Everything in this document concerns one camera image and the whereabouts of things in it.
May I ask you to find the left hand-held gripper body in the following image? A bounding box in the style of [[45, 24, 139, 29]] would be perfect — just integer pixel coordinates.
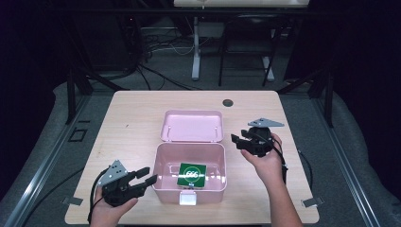
[[96, 159, 141, 208]]

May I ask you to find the black floor cable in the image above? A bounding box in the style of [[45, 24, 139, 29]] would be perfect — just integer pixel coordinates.
[[21, 167, 85, 227]]

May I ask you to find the pink storage box with lid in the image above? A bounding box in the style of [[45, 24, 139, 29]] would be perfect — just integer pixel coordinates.
[[151, 109, 228, 206]]

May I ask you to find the green packet with white print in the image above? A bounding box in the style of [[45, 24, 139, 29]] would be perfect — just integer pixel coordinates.
[[176, 162, 208, 189]]

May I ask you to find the white desk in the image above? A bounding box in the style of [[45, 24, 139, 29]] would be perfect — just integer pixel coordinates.
[[173, 0, 311, 82]]

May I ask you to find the black horizontal bar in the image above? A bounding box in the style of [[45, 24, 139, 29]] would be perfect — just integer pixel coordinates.
[[46, 8, 316, 17]]

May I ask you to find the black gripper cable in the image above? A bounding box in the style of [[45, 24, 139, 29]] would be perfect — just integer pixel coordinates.
[[87, 167, 111, 224], [252, 131, 289, 185]]

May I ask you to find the grey metal table bracket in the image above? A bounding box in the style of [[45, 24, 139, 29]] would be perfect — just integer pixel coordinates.
[[61, 196, 84, 207], [301, 197, 325, 209]]

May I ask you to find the tangle of floor cables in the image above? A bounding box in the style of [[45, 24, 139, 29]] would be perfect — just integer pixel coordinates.
[[133, 26, 204, 93]]

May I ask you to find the aluminium floor rail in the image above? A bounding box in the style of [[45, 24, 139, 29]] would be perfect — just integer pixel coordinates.
[[3, 94, 93, 227], [313, 96, 381, 227]]

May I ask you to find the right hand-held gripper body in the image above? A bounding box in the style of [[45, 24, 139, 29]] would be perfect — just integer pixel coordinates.
[[247, 117, 285, 158]]

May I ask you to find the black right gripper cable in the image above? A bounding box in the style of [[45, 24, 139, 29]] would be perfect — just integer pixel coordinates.
[[252, 131, 289, 185]]

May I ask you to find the thin black cable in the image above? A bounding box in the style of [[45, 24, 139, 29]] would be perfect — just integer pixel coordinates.
[[297, 149, 314, 191]]

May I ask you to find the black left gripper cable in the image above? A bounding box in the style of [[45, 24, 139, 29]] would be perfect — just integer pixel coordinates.
[[87, 167, 111, 224]]

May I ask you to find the black chair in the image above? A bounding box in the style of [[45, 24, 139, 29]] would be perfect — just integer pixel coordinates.
[[218, 12, 286, 88]]

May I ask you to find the person's right hand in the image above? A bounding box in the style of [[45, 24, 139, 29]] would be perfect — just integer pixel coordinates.
[[240, 133, 287, 190]]

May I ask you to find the black metal stand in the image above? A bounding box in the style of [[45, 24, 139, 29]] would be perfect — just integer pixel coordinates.
[[63, 15, 131, 126], [276, 61, 335, 129]]

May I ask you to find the person's left hand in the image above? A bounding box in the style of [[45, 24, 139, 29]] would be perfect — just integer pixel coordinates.
[[90, 187, 139, 227]]

